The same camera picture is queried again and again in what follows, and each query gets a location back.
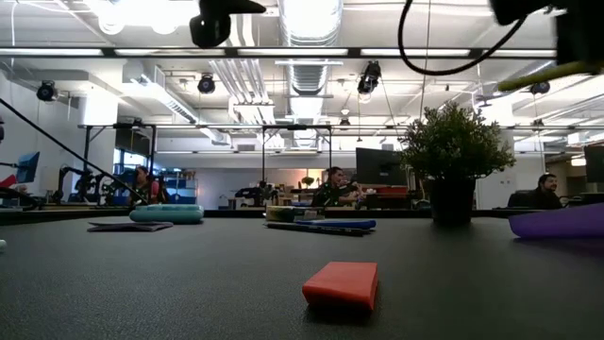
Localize orange eraser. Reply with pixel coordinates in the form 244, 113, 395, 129
301, 261, 379, 314

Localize yellow green crayon box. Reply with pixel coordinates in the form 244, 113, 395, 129
264, 204, 327, 224

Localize purple plastic pencil case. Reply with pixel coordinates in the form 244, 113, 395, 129
508, 202, 604, 240

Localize yellow highlighter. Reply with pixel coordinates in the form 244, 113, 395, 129
496, 59, 604, 93

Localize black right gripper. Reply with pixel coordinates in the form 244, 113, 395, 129
488, 0, 604, 66

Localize potted artificial green plant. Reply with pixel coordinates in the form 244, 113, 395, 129
398, 100, 518, 228

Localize background black frame stand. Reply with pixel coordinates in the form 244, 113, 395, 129
77, 122, 159, 205
260, 124, 334, 191

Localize person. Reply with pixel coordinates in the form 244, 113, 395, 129
310, 165, 365, 209
507, 172, 565, 211
128, 164, 167, 208

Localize silver ceiling air duct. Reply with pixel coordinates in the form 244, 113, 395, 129
277, 0, 345, 148

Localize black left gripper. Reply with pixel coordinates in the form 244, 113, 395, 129
189, 0, 268, 50

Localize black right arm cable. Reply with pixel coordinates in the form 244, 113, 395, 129
397, 0, 529, 77

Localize black computer monitor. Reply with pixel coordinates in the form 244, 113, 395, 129
583, 144, 604, 185
355, 146, 409, 187

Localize teal calculator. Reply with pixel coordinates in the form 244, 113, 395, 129
128, 203, 206, 226

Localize blue-handled scissors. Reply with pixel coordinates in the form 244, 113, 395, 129
262, 218, 378, 238

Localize blue tilted screen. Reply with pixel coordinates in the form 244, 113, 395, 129
15, 150, 42, 185

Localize white sticky note pad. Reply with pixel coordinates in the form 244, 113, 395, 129
87, 220, 175, 234

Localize blue storage shelf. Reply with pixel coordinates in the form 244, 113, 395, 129
162, 177, 200, 206

